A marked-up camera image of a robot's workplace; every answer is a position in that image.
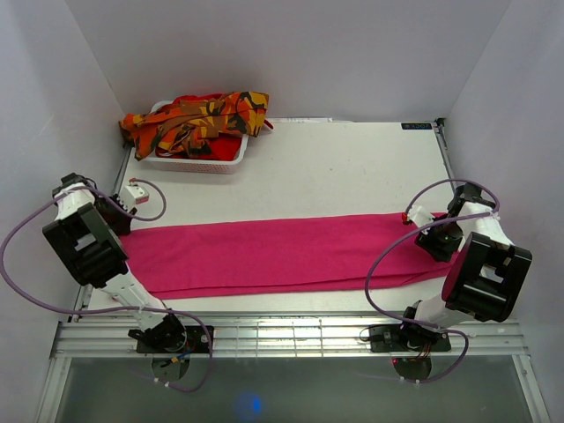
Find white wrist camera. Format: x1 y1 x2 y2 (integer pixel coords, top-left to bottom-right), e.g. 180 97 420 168
401 205 435 227
118 180 150 213

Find red garment in basket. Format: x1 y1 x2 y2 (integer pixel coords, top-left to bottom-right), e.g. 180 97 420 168
154 93 249 165

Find blue label sticker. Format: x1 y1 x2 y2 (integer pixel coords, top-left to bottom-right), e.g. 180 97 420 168
401 122 433 130

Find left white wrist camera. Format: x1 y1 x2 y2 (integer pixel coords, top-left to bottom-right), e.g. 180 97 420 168
118 180 150 213

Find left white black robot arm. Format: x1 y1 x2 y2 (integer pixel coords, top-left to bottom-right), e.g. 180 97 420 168
42 173 188 353

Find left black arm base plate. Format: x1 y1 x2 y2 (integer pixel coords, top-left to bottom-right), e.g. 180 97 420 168
134 325 215 355

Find aluminium front rail frame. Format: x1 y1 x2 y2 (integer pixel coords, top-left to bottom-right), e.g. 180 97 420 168
35 313 550 422

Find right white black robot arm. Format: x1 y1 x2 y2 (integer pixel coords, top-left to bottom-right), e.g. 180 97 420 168
397 182 532 351

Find orange camouflage trousers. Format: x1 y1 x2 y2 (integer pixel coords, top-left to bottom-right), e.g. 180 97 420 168
118 91 274 161

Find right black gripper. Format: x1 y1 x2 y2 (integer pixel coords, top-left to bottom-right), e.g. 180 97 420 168
414 214 464 263

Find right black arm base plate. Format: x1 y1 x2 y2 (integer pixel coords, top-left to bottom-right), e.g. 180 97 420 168
367 323 451 353

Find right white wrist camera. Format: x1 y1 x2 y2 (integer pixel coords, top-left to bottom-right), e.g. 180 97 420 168
401 205 435 227

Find white plastic basket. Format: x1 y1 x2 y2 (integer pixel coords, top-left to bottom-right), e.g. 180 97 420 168
141 100 250 175

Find pink trousers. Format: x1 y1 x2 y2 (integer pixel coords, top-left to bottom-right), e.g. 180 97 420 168
116 211 462 300

